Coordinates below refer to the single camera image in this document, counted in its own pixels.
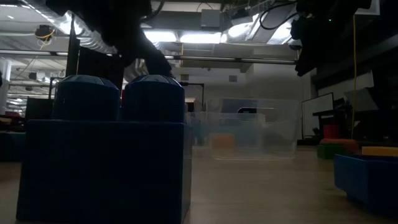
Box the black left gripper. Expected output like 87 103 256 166
105 12 174 78

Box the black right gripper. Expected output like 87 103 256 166
290 15 331 78

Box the orange cylinder block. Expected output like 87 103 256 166
319 138 359 155

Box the large green building block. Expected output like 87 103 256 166
317 144 346 161

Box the small yellow building block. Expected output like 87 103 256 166
210 133 236 151

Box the large blue building block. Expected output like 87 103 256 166
16 73 193 223

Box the ceiling light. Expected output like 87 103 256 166
143 29 178 44
179 32 223 45

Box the whiteboard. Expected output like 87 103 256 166
300 91 335 139

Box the dark desk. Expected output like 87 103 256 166
312 107 398 141

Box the long horizontal ceiling pipe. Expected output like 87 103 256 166
164 54 300 65

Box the white sheet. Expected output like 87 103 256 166
343 88 379 112

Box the small clear plastic container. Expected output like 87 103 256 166
206 98 300 161

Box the grey ceiling box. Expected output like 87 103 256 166
200 8 222 29

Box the black low cabinet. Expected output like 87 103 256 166
24 96 54 121

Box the white pillar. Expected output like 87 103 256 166
0 58 12 116

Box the yellow hanging cable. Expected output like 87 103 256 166
350 14 358 140

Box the black metal frame stand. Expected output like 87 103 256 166
181 82 206 108

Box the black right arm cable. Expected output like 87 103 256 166
259 1 300 31

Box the large silver ventilation duct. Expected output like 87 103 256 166
18 0 119 55

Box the yellow cable reel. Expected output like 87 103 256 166
34 24 56 50

